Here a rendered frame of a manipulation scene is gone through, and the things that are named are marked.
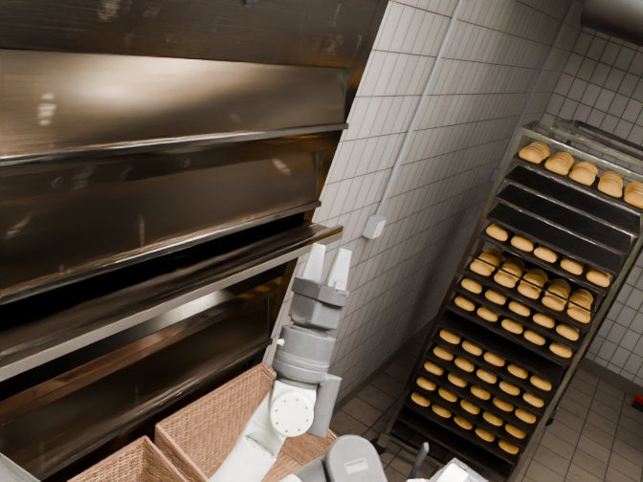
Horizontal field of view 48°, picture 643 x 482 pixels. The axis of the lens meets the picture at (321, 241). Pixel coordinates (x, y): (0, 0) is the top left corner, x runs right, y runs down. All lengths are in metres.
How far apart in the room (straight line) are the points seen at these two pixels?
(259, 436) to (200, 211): 0.72
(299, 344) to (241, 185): 0.86
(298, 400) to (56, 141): 0.59
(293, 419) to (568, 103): 4.66
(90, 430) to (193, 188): 0.64
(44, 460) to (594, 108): 4.55
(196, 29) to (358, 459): 0.87
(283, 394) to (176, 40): 0.72
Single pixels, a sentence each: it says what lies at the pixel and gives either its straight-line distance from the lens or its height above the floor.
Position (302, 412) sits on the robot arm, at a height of 1.55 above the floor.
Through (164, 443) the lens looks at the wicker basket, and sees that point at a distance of 2.15.
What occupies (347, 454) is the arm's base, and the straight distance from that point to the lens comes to 1.29.
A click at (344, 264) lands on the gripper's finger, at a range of 1.11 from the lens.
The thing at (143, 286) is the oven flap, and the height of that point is 1.40.
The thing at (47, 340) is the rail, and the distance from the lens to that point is 1.33.
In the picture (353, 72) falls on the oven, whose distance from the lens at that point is 2.21.
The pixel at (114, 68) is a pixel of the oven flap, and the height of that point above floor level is 1.86.
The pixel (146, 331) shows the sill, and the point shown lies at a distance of 1.89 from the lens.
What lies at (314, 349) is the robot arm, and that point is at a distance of 1.12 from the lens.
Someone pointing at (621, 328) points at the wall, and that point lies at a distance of 5.78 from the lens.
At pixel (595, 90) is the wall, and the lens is 5.54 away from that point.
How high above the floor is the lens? 2.16
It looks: 21 degrees down
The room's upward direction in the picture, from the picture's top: 20 degrees clockwise
